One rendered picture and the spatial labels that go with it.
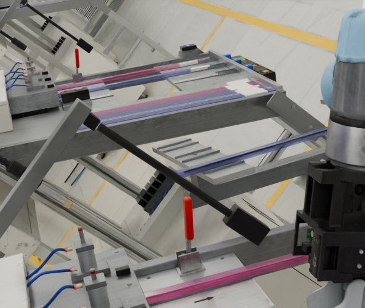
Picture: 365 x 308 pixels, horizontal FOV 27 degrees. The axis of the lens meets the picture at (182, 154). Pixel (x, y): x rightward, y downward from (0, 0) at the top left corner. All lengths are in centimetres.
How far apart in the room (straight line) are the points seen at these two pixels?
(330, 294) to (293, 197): 224
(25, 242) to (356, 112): 126
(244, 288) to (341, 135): 33
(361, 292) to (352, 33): 27
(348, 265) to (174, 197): 151
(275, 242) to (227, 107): 79
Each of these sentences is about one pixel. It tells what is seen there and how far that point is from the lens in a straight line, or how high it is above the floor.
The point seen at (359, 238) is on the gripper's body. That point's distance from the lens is 79.
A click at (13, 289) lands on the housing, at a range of 97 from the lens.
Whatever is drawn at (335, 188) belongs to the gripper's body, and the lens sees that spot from 78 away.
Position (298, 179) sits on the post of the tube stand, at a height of 81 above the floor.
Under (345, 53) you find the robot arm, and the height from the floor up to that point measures 117.
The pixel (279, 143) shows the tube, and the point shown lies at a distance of 126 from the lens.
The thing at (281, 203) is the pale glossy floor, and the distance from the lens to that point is 315.
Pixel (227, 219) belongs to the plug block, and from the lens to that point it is 76.
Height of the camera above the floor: 149
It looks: 20 degrees down
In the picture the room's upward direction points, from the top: 56 degrees counter-clockwise
